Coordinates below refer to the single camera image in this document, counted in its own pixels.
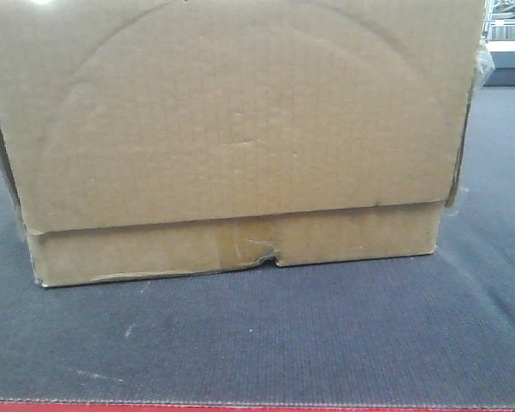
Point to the grey background machine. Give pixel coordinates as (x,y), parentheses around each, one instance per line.
(498,34)

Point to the brown cardboard carton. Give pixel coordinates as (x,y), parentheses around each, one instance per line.
(146,139)

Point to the dark grey conveyor belt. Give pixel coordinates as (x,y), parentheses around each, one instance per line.
(432,331)

